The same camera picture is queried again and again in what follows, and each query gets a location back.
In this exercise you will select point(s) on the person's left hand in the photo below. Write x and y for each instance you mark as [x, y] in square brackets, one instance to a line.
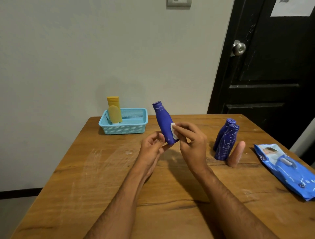
[150, 152]

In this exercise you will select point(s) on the person's right hand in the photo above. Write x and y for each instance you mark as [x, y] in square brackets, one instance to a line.
[194, 150]

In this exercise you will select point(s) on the white wipe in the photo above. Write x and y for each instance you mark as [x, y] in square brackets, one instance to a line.
[173, 128]

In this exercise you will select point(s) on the blue plastic basket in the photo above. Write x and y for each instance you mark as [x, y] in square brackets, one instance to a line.
[133, 123]

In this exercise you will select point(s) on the small blue patterned bottle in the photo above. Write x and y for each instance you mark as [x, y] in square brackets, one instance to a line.
[163, 120]

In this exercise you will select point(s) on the peach pink bottle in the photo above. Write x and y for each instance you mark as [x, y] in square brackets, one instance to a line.
[236, 155]

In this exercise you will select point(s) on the pale yellow rounded bottle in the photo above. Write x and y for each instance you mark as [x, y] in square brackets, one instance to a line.
[114, 114]

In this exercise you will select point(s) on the yellow capped bottle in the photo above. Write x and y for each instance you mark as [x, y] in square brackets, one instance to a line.
[113, 101]

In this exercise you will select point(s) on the blue wet wipes pack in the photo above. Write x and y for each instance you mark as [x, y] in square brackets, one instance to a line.
[288, 170]

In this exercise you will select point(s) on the person's left forearm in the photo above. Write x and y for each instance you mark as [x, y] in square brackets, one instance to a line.
[120, 209]

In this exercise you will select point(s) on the person's right forearm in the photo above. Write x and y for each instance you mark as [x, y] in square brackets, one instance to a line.
[231, 209]

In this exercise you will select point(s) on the wooden table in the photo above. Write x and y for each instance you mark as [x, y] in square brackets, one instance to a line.
[86, 184]

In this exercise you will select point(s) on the silver door knob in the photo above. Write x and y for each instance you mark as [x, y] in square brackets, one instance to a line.
[239, 48]

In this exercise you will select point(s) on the black panel door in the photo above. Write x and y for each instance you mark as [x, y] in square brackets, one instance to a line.
[265, 61]

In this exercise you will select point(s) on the black open door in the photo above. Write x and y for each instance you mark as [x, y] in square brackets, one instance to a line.
[308, 155]

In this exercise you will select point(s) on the black baseboard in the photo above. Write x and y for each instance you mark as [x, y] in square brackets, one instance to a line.
[19, 193]

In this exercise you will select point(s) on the white paper sheet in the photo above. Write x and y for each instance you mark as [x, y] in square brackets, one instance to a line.
[292, 8]

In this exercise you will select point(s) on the grey wall light switch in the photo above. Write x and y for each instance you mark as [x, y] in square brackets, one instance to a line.
[179, 3]

